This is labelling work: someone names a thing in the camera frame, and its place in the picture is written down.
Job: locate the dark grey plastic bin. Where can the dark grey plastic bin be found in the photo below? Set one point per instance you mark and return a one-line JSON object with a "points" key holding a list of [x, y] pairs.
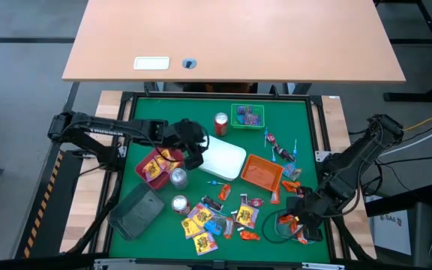
{"points": [[137, 212]]}

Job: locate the yellow Sour Patch pack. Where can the yellow Sour Patch pack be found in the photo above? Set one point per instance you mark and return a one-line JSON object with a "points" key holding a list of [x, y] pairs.
{"points": [[152, 169], [200, 214], [204, 243], [190, 228], [164, 157], [174, 164], [246, 216]]}

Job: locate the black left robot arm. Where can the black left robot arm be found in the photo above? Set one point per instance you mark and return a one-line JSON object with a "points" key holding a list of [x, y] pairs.
{"points": [[99, 125]]}

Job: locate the orange plastic basket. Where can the orange plastic basket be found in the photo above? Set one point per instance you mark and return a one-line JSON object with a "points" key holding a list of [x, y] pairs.
{"points": [[261, 173]]}

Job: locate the black aluminium table frame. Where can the black aluminium table frame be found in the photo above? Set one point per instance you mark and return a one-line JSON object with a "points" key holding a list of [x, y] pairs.
{"points": [[201, 95]]}

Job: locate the white plastic bin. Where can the white plastic bin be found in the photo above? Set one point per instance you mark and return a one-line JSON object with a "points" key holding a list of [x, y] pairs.
{"points": [[227, 161]]}

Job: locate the blue lollipop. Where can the blue lollipop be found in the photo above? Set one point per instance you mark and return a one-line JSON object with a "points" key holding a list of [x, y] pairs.
{"points": [[295, 147], [213, 183], [266, 137], [274, 154]]}

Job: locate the white cardboard box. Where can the white cardboard box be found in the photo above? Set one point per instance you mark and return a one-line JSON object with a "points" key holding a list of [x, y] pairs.
{"points": [[390, 228]]}

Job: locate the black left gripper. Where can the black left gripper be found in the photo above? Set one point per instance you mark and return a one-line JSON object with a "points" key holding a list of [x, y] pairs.
{"points": [[186, 135]]}

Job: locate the silver mounting bracket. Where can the silver mounting bracket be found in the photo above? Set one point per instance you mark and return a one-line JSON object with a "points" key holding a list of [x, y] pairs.
{"points": [[320, 156], [121, 151]]}

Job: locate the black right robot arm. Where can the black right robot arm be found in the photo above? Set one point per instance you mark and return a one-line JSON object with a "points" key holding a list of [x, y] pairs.
{"points": [[354, 157]]}

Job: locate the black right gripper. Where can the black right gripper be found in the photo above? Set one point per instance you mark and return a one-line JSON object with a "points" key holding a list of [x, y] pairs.
{"points": [[311, 206]]}

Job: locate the black yellow hazard ramp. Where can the black yellow hazard ramp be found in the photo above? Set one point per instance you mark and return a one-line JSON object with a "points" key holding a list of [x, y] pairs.
{"points": [[47, 210]]}

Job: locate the white rectangular tray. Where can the white rectangular tray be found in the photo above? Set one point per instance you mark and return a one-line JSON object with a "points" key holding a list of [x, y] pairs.
{"points": [[151, 63]]}

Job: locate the teal plastic bin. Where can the teal plastic bin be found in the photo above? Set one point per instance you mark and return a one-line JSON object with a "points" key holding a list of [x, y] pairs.
{"points": [[283, 234]]}

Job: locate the red round candy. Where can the red round candy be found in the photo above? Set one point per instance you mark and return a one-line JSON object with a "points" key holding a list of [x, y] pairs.
{"points": [[255, 202], [271, 138]]}

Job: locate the green table mat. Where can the green table mat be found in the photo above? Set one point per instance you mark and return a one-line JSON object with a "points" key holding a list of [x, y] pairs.
{"points": [[302, 120]]}

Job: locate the black desk leg frame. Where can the black desk leg frame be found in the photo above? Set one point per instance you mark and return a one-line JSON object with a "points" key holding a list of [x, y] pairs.
{"points": [[407, 96]]}

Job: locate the red Coca-Cola can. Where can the red Coca-Cola can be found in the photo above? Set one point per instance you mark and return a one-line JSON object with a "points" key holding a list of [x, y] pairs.
{"points": [[180, 204], [221, 125]]}

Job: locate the yellow purple candy pack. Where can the yellow purple candy pack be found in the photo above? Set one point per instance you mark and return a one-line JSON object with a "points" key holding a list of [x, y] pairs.
{"points": [[252, 120]]}

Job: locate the light wooden desk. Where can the light wooden desk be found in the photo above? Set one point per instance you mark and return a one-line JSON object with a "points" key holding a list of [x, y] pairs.
{"points": [[238, 37]]}

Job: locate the clear gummy candy pack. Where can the clear gummy candy pack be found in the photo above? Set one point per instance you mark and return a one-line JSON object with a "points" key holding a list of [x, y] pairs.
{"points": [[220, 218], [297, 174]]}

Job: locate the silver can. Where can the silver can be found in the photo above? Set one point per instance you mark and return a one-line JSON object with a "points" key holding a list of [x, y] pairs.
{"points": [[179, 178]]}

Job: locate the green plastic basket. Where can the green plastic basket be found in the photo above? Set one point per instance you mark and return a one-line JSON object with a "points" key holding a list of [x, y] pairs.
{"points": [[234, 123]]}

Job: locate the red plastic bin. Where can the red plastic bin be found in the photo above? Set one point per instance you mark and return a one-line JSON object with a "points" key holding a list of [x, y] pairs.
{"points": [[156, 183]]}

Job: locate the blue Haribo pack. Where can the blue Haribo pack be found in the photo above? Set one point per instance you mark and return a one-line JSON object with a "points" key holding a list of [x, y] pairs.
{"points": [[213, 227], [288, 169]]}

